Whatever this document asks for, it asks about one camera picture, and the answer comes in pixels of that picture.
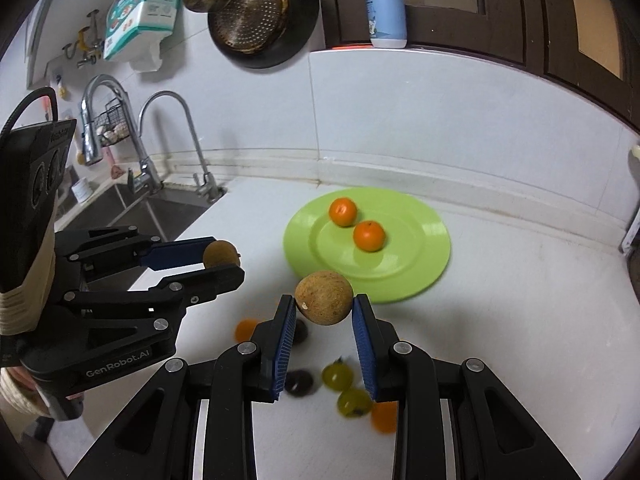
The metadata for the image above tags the white blue pump bottle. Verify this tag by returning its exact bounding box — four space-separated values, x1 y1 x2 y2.
363 0 408 50

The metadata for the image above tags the wire basket with garlic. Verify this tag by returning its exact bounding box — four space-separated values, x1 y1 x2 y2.
92 99 139 149

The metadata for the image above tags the black cable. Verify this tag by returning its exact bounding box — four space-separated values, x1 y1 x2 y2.
0 86 59 137

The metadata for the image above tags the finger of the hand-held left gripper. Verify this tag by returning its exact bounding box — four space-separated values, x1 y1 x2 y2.
56 226 216 270
64 265 247 337

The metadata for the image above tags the tall chrome kitchen faucet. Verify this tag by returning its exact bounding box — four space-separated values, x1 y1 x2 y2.
79 74 164 194

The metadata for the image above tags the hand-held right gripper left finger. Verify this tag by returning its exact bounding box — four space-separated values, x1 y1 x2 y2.
67 294 298 480

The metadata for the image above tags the green grape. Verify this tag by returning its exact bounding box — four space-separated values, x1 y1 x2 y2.
337 386 374 419
321 357 353 391

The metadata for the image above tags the person's left hand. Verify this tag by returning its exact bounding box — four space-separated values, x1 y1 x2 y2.
0 367 50 417

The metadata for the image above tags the green white tissue package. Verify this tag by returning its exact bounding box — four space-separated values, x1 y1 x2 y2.
103 0 182 62

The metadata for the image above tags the large brown longan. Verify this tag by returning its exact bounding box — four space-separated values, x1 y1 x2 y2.
294 270 354 326

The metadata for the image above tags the green plate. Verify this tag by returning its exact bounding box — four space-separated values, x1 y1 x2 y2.
283 187 452 305

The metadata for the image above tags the black frying pan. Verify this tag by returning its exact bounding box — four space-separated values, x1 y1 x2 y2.
207 0 321 70

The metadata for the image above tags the small brown longan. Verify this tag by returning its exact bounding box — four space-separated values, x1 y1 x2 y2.
202 240 241 269

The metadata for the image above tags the thin chrome gooseneck faucet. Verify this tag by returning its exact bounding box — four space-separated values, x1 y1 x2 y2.
138 90 222 204

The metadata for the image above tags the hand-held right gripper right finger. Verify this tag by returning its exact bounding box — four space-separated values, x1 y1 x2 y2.
351 293 569 480

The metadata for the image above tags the dark wooden cabinet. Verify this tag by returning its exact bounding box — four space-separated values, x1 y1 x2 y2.
315 0 640 137

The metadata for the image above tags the wall hook rack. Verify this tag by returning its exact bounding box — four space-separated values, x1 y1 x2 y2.
61 10 104 69

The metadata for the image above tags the steel kitchen sink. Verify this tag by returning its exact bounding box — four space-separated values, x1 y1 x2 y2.
54 182 212 244

